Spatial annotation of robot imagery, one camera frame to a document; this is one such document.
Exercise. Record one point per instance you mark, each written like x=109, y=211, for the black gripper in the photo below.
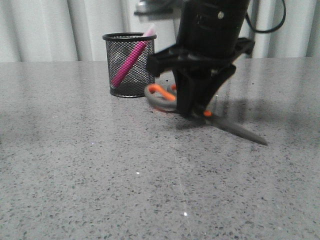
x=208, y=37

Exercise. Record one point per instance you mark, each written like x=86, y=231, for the grey orange scissors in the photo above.
x=165, y=99

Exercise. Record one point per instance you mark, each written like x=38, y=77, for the pink highlighter pen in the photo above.
x=128, y=63

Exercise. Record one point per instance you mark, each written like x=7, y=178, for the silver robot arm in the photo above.
x=161, y=8

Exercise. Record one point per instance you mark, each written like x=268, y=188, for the black mesh pen cup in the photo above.
x=127, y=55

